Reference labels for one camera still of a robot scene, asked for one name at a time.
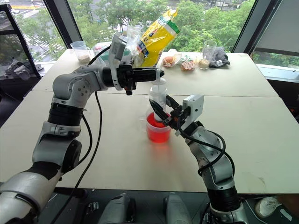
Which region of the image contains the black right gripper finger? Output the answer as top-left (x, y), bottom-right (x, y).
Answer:
top-left (149, 98), bottom-right (171, 125)
top-left (166, 95), bottom-right (183, 114)

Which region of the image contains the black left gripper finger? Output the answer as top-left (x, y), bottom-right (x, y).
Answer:
top-left (135, 74), bottom-right (160, 83)
top-left (135, 67), bottom-right (160, 76)

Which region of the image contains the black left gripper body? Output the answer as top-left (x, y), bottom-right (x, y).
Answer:
top-left (117, 59), bottom-right (138, 96)

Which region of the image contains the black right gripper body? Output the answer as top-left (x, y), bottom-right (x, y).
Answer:
top-left (163, 106), bottom-right (190, 131)

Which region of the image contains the clear plastic bottle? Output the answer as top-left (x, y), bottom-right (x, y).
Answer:
top-left (149, 68), bottom-right (168, 123)

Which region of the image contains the clear cup with red liquid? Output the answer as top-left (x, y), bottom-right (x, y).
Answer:
top-left (139, 108), bottom-right (173, 143)

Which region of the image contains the short clear cup with grains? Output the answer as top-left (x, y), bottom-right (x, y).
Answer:
top-left (70, 41), bottom-right (92, 64)

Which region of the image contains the tall clear cup with grains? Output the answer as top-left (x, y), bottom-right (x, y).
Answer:
top-left (198, 40), bottom-right (218, 70)

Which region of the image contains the wrapped bread bun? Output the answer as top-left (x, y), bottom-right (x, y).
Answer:
top-left (162, 53), bottom-right (182, 69)

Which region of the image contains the yellow snack bag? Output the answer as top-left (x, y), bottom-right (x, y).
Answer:
top-left (136, 7), bottom-right (181, 68)

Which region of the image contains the clear zip plastic bag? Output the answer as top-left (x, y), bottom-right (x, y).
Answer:
top-left (125, 24), bottom-right (143, 68)

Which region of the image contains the wrapped red food piece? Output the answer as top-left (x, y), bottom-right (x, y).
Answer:
top-left (179, 59), bottom-right (197, 72)

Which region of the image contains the green white wrapper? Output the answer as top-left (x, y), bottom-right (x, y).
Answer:
top-left (181, 52), bottom-right (199, 63)

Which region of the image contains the dark grey cloth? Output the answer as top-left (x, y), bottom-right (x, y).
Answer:
top-left (209, 46), bottom-right (231, 69)

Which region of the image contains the black window pillar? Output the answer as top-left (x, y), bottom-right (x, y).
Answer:
top-left (43, 0), bottom-right (84, 50)
top-left (231, 0), bottom-right (279, 55)

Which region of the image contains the grey rounded shape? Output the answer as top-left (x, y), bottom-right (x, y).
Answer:
top-left (163, 193), bottom-right (192, 224)
top-left (98, 193), bottom-right (137, 224)

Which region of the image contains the grey device on shelf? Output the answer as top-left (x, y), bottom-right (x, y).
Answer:
top-left (5, 58), bottom-right (32, 80)

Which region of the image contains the white sneaker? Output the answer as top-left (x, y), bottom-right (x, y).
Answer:
top-left (254, 196), bottom-right (283, 219)

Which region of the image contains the grey roller blind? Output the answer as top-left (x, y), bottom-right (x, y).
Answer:
top-left (254, 0), bottom-right (299, 55)

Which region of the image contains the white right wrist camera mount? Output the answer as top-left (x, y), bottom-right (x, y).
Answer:
top-left (175, 94), bottom-right (205, 137)

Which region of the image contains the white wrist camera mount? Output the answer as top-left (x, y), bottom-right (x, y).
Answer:
top-left (108, 32), bottom-right (132, 91)
top-left (175, 94), bottom-right (205, 137)

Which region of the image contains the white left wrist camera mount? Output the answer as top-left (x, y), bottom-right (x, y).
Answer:
top-left (108, 32), bottom-right (132, 91)

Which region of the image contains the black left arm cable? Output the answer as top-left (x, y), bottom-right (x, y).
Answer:
top-left (50, 45), bottom-right (112, 224)

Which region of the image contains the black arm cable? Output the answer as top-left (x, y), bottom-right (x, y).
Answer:
top-left (176, 118), bottom-right (235, 177)
top-left (50, 45), bottom-right (112, 224)

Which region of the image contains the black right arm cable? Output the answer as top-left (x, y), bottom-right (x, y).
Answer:
top-left (176, 118), bottom-right (235, 177)

